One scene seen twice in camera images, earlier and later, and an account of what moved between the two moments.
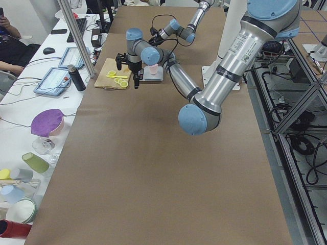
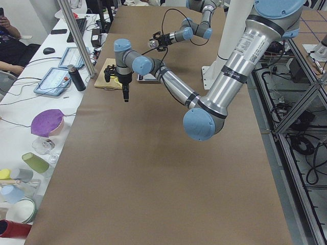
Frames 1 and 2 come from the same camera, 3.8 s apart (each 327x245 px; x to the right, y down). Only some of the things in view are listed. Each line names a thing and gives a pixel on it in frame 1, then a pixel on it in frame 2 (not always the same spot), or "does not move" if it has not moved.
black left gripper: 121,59 → 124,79
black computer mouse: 48,50 does not move
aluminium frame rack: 289,100 does not move
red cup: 11,229 does not move
